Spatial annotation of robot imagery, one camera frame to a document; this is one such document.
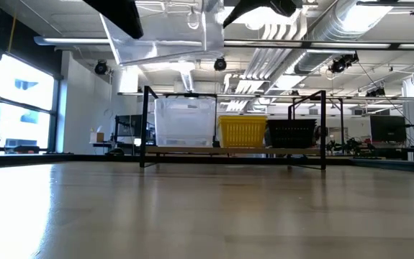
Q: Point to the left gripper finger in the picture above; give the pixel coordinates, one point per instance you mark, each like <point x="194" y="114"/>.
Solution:
<point x="120" y="14"/>

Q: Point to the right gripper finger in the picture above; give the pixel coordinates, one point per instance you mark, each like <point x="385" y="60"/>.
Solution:
<point x="246" y="5"/>

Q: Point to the black metal wooden shelf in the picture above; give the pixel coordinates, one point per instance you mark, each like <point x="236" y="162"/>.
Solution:
<point x="192" y="150"/>

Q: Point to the black ceiling spotlight cluster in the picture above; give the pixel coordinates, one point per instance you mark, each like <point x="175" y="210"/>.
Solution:
<point x="376" y="92"/>
<point x="341" y="64"/>

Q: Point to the large bright window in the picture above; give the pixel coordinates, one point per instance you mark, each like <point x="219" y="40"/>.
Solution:
<point x="23" y="82"/>

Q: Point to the small cardboard box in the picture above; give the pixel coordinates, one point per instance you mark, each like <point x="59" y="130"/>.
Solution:
<point x="97" y="137"/>

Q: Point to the black computer monitor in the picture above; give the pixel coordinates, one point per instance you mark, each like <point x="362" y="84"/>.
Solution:
<point x="388" y="127"/>

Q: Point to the silver ventilation duct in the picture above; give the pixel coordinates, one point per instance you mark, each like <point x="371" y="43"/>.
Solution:
<point x="336" y="28"/>

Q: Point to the black round ceiling camera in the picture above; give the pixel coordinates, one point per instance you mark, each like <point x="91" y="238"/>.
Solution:
<point x="220" y="64"/>
<point x="101" y="67"/>

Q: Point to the black background metal frame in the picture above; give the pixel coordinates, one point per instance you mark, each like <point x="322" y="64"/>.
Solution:
<point x="341" y="108"/>
<point x="192" y="95"/>

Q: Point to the black aluminium rig frame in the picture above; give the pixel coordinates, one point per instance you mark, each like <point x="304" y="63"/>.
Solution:
<point x="84" y="158"/>

